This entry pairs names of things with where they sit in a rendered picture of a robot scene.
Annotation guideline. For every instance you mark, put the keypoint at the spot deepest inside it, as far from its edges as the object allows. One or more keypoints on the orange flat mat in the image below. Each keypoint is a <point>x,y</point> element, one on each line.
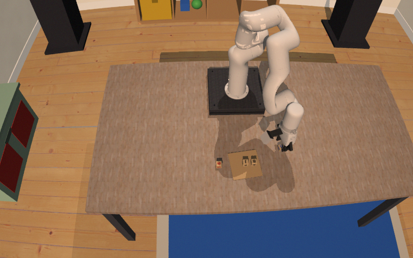
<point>241,172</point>

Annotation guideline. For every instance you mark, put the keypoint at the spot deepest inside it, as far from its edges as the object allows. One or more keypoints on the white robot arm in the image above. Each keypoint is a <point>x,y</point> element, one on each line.
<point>251,38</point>

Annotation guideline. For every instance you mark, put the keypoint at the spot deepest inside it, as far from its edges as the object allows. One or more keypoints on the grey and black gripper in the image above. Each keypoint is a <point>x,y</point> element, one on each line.
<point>288,139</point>

